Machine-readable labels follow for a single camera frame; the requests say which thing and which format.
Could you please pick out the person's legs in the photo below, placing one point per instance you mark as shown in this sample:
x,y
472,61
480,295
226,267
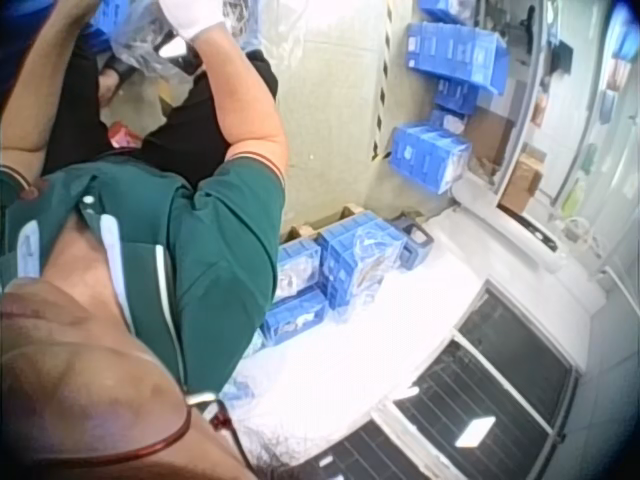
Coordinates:
x,y
190,130

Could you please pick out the red packet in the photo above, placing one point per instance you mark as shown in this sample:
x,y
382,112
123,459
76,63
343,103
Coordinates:
x,y
122,135

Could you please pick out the tall blue crate stack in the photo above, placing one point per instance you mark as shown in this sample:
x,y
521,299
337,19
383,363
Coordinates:
x,y
357,260

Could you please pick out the blue crate with clear bag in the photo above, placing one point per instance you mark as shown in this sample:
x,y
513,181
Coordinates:
x,y
425,155

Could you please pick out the stack of blue crates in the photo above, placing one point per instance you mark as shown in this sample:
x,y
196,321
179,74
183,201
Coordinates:
x,y
450,52

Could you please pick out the glass cabinet with items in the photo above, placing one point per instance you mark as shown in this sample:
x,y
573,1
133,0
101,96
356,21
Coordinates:
x,y
585,150

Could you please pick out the black grid window panels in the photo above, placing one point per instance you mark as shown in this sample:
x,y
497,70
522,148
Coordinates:
x,y
480,380

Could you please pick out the person's right hand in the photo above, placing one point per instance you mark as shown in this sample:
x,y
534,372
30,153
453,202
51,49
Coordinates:
x,y
192,17

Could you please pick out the wooden pallet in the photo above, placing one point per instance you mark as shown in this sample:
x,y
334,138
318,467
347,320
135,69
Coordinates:
x,y
305,227

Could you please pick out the brown cardboard box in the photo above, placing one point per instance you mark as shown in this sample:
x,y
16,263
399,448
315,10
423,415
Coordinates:
x,y
521,182

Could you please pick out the clear plastic bag of parts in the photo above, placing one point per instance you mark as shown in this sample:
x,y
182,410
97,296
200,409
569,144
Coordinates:
x,y
134,46

